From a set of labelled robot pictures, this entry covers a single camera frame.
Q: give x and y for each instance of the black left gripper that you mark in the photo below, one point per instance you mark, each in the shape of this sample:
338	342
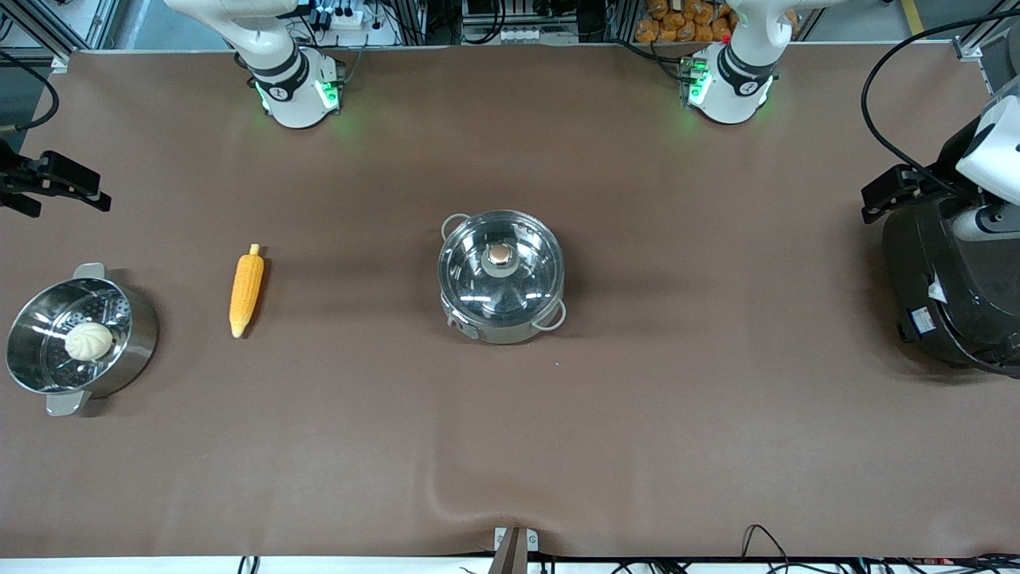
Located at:
948	159

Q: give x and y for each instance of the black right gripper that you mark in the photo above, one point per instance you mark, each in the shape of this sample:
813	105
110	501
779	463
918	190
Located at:
16	177

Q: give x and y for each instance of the yellow corn cob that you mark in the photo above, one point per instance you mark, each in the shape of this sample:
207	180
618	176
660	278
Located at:
246	291

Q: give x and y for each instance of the glass pot lid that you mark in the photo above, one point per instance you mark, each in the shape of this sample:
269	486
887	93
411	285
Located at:
500	275

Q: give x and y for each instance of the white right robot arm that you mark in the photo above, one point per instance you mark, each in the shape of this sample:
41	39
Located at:
291	88

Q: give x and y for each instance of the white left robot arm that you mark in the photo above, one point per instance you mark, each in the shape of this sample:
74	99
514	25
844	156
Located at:
729	88

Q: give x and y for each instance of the steel steamer pot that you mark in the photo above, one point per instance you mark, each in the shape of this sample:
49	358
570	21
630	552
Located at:
139	335

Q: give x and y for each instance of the black rice cooker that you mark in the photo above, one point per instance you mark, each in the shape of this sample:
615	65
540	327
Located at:
948	303

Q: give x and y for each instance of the white steamed bun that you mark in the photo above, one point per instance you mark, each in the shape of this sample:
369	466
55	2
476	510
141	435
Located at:
88	341

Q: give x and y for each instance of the bag of orange snacks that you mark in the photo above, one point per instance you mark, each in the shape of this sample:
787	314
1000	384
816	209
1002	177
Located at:
677	24

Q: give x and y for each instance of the white power strip with plugs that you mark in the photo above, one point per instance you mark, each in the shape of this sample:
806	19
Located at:
347	17

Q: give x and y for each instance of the brown table mat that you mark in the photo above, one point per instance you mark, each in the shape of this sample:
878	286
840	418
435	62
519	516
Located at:
637	438

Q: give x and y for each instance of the metal table clamp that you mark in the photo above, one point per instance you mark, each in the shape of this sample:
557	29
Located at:
514	546

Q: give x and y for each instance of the aluminium frame profile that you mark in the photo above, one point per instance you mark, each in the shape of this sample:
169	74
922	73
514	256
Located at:
56	28
976	44

